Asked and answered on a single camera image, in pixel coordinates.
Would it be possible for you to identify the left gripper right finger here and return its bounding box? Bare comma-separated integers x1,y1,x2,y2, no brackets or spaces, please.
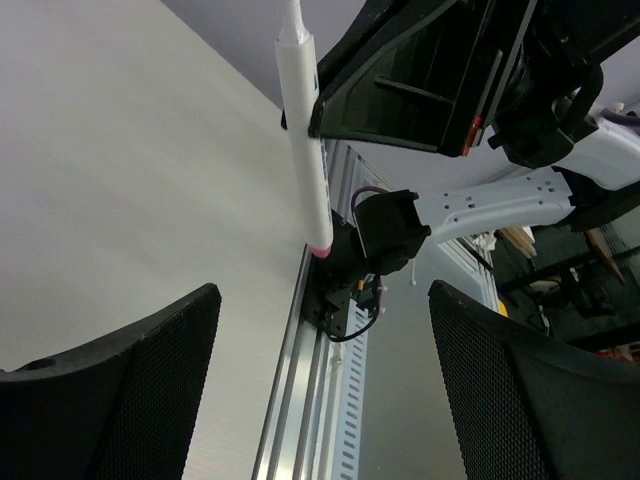
429,280,639,479

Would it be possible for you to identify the white slotted cable duct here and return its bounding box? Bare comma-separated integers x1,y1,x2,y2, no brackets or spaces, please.
326,154,385,479

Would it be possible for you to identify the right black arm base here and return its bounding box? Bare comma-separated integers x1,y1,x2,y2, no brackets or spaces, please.
301,212,431,343

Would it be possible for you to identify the aluminium mounting rail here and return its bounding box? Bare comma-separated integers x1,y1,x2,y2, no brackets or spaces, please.
249,139,361,480

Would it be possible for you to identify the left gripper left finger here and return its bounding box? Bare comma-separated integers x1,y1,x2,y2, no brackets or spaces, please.
1,283,222,479

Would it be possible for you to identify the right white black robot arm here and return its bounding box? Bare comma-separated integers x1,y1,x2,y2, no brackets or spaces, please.
309,1,639,168

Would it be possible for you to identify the white red-tipped marker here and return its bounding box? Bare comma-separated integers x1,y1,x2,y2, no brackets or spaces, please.
275,1,333,259

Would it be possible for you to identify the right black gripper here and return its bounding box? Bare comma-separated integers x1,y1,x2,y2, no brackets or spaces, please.
309,0,537,157

